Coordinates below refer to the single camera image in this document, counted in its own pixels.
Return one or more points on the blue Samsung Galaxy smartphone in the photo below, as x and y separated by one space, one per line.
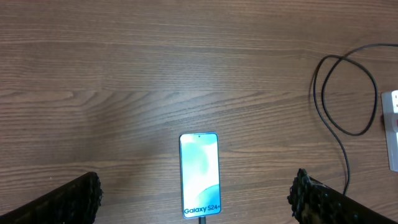
200 175

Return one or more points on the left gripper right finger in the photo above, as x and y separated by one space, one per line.
313 202

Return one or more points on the white power strip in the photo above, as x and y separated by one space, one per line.
389 109

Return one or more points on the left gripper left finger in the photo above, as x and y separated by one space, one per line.
75 202

